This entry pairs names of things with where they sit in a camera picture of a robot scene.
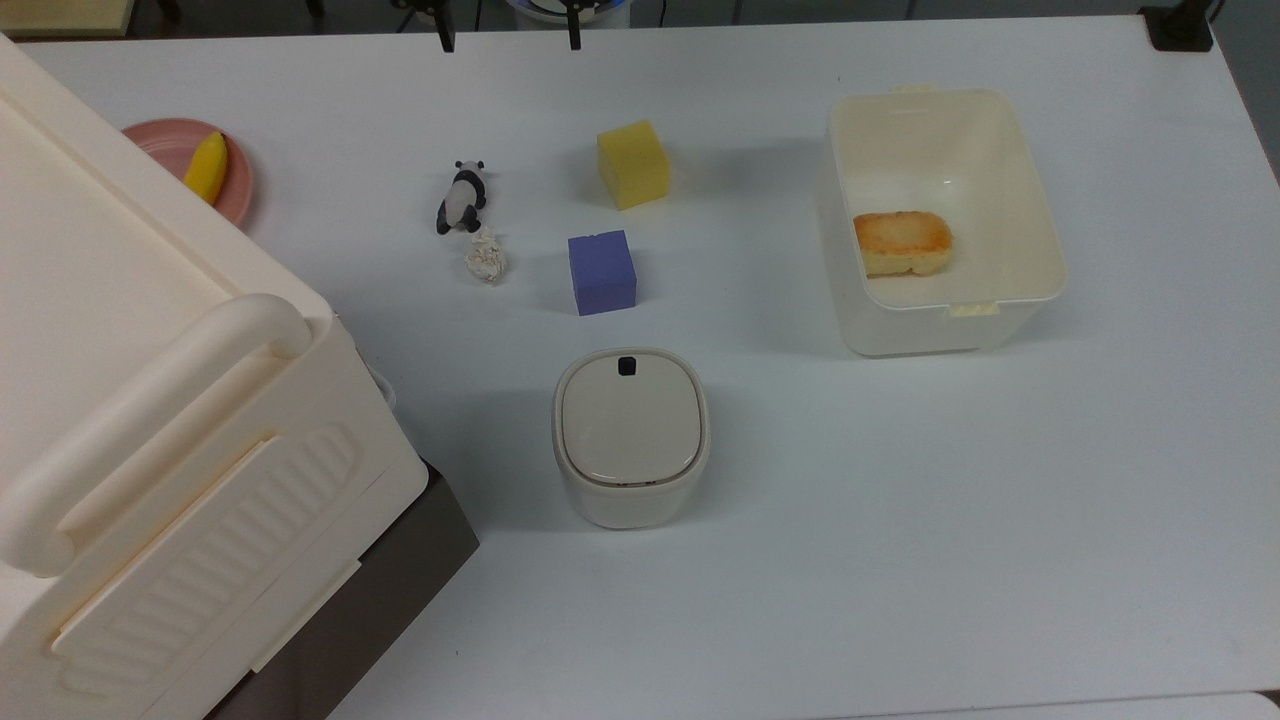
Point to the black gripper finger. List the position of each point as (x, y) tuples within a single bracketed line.
[(445, 35), (573, 32)]

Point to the beige lidded trash can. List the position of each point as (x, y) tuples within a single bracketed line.
[(630, 430)]

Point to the cream open plastic bin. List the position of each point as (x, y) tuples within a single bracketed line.
[(1000, 190)]

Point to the yellow foam cube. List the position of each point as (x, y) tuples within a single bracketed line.
[(633, 165)]

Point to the black white panda figure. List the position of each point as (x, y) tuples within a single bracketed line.
[(462, 200)]

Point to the crumpled white paper ball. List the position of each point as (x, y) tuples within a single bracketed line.
[(487, 260)]

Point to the purple foam cube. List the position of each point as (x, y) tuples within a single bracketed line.
[(602, 275)]

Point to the yellow toy banana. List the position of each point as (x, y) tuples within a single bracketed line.
[(207, 165)]

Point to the pink plate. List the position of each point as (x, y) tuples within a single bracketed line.
[(165, 142)]

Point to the pale yellow board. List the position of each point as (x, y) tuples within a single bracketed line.
[(60, 15)]

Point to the toasted bread toy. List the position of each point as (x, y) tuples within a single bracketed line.
[(900, 242)]

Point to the black table clamp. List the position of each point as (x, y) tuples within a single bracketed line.
[(1180, 30)]

